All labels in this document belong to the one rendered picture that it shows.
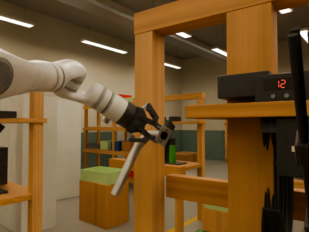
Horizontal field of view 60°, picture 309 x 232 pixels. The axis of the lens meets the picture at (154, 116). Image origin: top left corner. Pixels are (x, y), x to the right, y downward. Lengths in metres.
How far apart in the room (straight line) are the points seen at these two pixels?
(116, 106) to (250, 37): 0.47
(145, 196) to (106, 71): 8.54
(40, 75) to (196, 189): 0.72
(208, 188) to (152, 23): 0.66
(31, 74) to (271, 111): 0.56
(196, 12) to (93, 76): 8.19
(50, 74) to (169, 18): 0.59
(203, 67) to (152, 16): 11.30
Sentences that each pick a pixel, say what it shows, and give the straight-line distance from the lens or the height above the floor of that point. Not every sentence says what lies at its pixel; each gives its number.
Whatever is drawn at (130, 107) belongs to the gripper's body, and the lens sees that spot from 0.77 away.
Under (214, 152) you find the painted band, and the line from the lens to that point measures 11.90.
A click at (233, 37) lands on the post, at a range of 0.94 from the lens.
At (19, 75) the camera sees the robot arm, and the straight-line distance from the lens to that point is 0.51.
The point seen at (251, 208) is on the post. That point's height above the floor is 1.23.
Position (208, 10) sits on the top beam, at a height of 1.87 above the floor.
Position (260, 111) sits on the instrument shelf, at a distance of 0.75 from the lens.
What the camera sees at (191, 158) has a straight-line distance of 9.72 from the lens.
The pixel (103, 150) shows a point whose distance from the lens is 7.04.
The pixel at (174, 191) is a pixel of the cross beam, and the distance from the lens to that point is 1.12.
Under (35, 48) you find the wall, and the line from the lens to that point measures 8.23.
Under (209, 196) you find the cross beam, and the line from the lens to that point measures 1.05.
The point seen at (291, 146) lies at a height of 1.43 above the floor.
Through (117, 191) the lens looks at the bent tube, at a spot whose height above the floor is 1.26.
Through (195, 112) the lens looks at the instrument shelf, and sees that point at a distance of 0.81.
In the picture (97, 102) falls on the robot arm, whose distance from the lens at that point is 0.74.
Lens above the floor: 1.48
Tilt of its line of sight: 2 degrees up
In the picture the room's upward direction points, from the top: straight up
